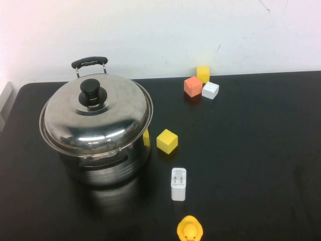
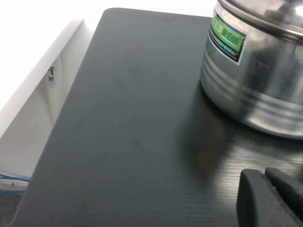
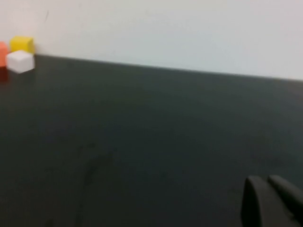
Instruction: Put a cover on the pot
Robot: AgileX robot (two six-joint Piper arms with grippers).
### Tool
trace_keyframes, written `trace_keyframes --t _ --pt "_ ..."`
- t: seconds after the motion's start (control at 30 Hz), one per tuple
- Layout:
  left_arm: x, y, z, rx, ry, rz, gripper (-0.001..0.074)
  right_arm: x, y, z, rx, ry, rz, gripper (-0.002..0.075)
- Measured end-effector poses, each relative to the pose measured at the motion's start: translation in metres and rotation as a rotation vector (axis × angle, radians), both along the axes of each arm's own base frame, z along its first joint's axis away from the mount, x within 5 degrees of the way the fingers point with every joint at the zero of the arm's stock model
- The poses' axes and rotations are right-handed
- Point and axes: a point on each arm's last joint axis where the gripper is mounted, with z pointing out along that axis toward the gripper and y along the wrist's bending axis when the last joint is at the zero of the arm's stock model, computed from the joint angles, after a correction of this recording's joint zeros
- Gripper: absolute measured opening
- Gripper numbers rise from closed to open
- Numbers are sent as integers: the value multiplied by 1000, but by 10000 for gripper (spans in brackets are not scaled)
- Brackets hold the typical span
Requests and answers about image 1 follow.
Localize stainless steel pot black handle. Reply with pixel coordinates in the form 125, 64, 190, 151
39, 56, 154, 187

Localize orange foam cube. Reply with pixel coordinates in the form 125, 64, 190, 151
184, 76, 203, 98

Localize white foam cube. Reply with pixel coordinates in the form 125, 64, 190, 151
201, 81, 220, 100

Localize white plug charger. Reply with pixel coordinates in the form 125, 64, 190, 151
171, 167, 187, 202

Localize yellow rubber duck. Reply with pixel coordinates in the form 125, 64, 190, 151
176, 215, 204, 241

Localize stainless steel lid black knob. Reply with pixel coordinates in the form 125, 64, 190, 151
40, 73, 153, 157

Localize yellow foam cube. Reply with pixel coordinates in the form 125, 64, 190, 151
156, 129, 179, 155
196, 65, 211, 84

